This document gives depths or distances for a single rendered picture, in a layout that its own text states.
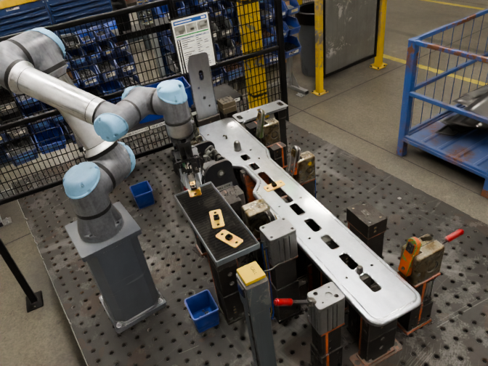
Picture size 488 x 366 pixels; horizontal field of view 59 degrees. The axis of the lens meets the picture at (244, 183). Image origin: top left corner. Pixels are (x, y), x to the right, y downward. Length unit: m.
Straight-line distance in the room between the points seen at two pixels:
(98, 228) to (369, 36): 4.19
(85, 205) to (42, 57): 0.46
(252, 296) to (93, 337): 0.78
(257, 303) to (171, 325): 0.56
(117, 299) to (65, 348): 1.14
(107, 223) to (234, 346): 0.61
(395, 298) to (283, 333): 0.46
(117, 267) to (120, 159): 0.37
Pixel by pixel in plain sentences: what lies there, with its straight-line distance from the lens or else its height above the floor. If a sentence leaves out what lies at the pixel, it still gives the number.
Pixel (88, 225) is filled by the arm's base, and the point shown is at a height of 1.16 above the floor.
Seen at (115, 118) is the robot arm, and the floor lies 1.56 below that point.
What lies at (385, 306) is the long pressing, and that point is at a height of 1.00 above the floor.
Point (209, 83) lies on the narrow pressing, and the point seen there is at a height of 1.18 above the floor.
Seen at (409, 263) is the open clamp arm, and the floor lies 1.03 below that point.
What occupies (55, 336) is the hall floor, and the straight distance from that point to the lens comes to 2.85.
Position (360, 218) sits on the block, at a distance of 1.53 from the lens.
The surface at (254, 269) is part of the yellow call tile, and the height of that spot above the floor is 1.16.
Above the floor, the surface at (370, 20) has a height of 0.56.
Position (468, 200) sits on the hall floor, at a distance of 3.38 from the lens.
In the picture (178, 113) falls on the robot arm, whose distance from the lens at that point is 1.21.
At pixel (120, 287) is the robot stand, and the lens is 1.63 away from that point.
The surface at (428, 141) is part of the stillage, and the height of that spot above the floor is 0.16.
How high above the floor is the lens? 2.03
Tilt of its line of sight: 36 degrees down
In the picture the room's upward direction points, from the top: 8 degrees counter-clockwise
